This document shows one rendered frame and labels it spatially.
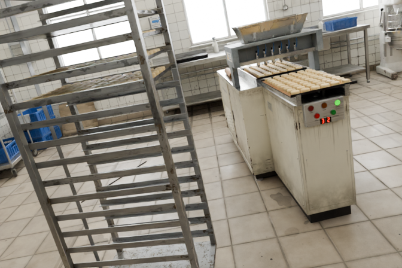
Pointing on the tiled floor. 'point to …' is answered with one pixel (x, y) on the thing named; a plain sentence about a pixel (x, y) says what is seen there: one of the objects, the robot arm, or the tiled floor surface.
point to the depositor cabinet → (248, 124)
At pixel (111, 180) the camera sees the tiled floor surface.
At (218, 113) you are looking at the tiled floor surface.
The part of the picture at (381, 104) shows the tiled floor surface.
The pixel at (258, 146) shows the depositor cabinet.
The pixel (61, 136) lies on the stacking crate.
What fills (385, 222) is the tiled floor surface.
